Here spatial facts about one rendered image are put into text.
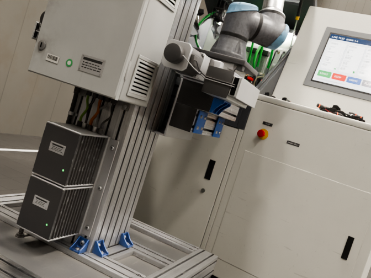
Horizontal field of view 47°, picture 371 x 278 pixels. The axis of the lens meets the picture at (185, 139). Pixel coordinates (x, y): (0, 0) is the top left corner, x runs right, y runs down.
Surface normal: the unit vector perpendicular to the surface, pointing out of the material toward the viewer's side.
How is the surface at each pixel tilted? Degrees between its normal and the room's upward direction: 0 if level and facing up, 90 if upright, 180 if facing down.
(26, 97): 90
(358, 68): 76
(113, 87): 90
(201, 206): 90
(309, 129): 90
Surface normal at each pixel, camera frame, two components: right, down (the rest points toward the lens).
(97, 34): -0.37, -0.06
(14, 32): 0.88, 0.30
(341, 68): -0.38, -0.32
